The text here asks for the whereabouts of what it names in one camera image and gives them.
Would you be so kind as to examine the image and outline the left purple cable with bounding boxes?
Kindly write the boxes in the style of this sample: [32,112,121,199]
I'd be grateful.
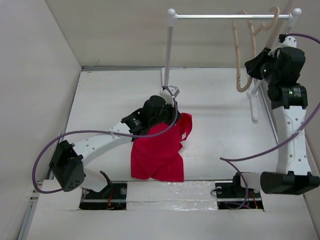
[32,85,180,195]

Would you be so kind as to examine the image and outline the red t-shirt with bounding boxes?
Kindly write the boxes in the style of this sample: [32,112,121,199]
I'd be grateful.
[130,113,193,182]

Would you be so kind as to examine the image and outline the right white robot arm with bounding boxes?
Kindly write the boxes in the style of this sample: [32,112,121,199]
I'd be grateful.
[231,46,320,197]

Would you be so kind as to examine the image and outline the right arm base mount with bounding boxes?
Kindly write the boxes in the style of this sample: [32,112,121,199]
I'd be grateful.
[210,173,264,210]

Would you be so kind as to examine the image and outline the purple cable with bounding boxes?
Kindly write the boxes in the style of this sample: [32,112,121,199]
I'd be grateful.
[219,33,320,210]
[32,85,180,195]

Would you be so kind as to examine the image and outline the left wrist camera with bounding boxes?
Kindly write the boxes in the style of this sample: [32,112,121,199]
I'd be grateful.
[160,85,180,102]

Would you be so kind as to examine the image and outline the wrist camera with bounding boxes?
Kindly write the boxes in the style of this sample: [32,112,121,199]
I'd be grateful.
[160,85,180,102]
[268,34,297,58]

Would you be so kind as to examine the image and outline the wooden clothes hanger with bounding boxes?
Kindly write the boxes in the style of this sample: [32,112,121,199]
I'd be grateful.
[231,6,281,93]

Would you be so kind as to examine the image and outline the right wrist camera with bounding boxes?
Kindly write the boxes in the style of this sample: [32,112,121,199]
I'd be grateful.
[268,34,297,58]

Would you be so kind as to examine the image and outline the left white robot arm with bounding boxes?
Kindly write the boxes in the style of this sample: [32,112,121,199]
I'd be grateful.
[49,95,180,192]

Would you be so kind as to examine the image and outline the white metal clothes rack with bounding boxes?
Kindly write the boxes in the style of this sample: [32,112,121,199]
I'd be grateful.
[162,6,302,122]

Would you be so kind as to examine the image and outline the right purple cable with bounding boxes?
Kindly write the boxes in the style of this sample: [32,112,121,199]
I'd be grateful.
[219,33,320,210]

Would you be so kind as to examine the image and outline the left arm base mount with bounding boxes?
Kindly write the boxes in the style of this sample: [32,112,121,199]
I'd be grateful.
[79,171,128,211]

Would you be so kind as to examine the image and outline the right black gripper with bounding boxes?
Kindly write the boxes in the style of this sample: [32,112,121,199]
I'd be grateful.
[245,46,281,85]

